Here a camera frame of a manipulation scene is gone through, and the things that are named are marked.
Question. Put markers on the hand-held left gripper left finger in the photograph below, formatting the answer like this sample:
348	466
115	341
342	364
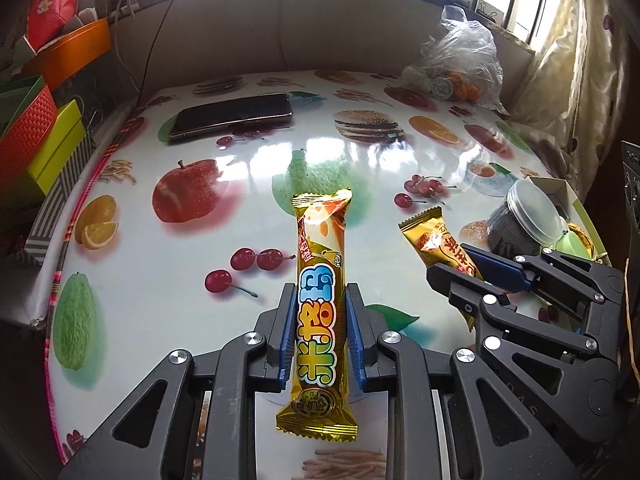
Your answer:
286	335

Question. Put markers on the green plastic jar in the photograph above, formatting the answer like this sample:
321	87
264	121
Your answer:
567	246

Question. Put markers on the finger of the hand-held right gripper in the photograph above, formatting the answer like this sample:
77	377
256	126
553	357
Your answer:
495	270
450	285

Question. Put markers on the small gold snack packet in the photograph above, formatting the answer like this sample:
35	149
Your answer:
435	242

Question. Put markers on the black white striped box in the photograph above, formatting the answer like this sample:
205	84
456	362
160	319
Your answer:
55	210

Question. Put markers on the black smartphone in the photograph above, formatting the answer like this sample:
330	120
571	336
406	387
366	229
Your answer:
230	115

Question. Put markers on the red paper bag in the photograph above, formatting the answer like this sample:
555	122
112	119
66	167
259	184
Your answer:
55	0

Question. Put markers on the long gold snack bar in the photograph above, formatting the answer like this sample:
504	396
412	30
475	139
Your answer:
320	260

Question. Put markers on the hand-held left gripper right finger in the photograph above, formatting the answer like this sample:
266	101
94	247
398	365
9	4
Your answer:
352	340

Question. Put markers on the cream patterned curtain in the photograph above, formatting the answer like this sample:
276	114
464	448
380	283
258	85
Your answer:
565	85

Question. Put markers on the clear jar with white lid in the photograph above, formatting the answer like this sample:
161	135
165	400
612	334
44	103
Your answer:
510	225

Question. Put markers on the green cardboard box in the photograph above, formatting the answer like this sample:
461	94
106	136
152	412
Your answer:
550	185

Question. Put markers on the orange box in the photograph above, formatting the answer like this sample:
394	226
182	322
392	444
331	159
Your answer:
75	55

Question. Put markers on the clear plastic bag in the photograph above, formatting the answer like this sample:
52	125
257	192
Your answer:
460	55

